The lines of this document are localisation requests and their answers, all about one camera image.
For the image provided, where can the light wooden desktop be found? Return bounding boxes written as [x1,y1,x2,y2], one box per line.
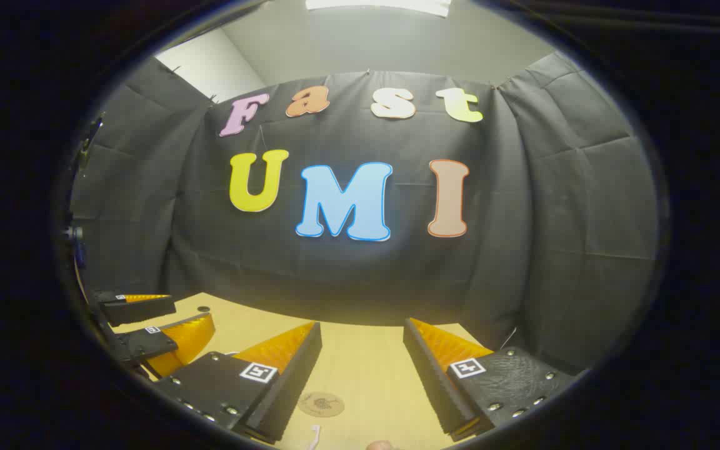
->
[110,292,498,450]

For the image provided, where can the round brown printed coaster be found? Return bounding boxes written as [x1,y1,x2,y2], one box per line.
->
[298,392,345,418]

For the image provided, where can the ceiling light panel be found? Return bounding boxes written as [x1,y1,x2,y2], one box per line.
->
[306,0,453,18]

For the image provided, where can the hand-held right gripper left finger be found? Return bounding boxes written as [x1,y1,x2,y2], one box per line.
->
[154,322,323,444]

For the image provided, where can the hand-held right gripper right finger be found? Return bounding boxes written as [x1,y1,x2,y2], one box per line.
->
[404,317,576,441]

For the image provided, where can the black backdrop cloth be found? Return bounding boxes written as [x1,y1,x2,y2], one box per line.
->
[69,53,661,376]

